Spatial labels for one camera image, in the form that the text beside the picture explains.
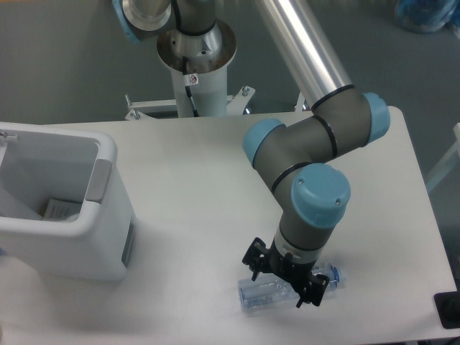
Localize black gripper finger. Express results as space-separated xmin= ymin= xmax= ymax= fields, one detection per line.
xmin=242 ymin=237 xmax=270 ymax=281
xmin=295 ymin=273 xmax=330 ymax=308

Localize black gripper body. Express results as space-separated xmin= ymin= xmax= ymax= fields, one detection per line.
xmin=264 ymin=241 xmax=316 ymax=293

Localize crushed clear plastic bottle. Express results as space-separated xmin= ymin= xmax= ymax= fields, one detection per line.
xmin=237 ymin=262 xmax=348 ymax=311

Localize white plastic bag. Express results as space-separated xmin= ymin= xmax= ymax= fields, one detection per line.
xmin=63 ymin=213 xmax=79 ymax=223

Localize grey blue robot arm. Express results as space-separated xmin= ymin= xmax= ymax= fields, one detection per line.
xmin=113 ymin=1 xmax=390 ymax=306

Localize white trash can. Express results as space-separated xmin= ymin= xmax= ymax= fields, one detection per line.
xmin=1 ymin=122 xmax=135 ymax=280

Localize paper scrap inside can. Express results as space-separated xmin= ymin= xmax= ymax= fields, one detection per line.
xmin=42 ymin=198 xmax=82 ymax=221

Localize black device at edge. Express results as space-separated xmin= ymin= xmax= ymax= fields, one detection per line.
xmin=434 ymin=291 xmax=459 ymax=329

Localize blue bag on floor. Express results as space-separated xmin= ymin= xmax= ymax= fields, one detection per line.
xmin=395 ymin=0 xmax=459 ymax=34

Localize white pedestal base frame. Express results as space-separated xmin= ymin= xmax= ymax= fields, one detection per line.
xmin=124 ymin=86 xmax=311 ymax=121

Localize white frame at right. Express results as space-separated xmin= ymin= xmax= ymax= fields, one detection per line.
xmin=425 ymin=123 xmax=459 ymax=193

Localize black cable on pedestal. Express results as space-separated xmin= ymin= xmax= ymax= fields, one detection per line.
xmin=182 ymin=57 xmax=201 ymax=118

